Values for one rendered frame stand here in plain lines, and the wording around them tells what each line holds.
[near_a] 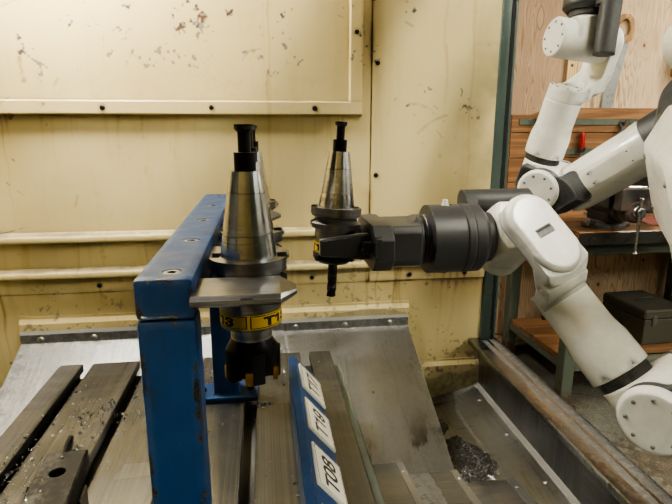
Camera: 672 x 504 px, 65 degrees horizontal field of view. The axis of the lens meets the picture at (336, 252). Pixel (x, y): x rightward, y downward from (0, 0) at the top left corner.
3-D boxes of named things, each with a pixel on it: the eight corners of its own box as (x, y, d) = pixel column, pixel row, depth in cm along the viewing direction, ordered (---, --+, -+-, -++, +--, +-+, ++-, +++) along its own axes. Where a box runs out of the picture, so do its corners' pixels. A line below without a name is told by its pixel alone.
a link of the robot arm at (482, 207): (447, 286, 73) (525, 283, 74) (473, 254, 63) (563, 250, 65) (433, 213, 77) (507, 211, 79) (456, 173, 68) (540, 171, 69)
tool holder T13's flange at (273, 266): (217, 275, 46) (215, 247, 46) (287, 273, 47) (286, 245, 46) (205, 297, 40) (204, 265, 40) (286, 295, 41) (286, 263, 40)
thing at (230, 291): (294, 283, 41) (294, 273, 41) (299, 305, 36) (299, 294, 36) (201, 287, 40) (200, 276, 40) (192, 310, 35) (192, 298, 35)
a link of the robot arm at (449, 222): (356, 195, 72) (441, 193, 74) (356, 264, 75) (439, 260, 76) (376, 208, 60) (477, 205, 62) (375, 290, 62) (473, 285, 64)
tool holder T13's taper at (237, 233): (224, 249, 45) (220, 168, 43) (277, 248, 45) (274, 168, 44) (216, 262, 41) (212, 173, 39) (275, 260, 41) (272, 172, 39)
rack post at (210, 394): (258, 385, 90) (252, 211, 83) (258, 401, 85) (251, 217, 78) (198, 389, 89) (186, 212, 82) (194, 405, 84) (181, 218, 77)
